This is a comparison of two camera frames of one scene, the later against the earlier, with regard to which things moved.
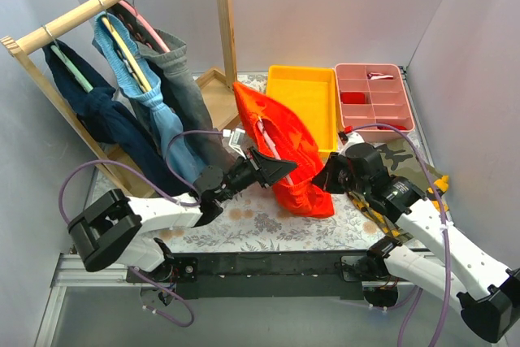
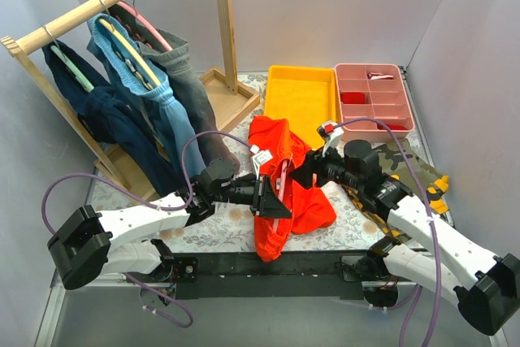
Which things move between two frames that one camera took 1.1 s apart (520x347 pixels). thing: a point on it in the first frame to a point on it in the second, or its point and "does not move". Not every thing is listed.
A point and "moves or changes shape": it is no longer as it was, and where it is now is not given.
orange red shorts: x=275 y=132 moves or changes shape
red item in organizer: x=353 y=97 does not move
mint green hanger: x=73 y=71 does not move
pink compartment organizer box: x=374 y=93 does not move
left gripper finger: x=269 y=170 to x=267 y=202
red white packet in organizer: x=377 y=75 does not move
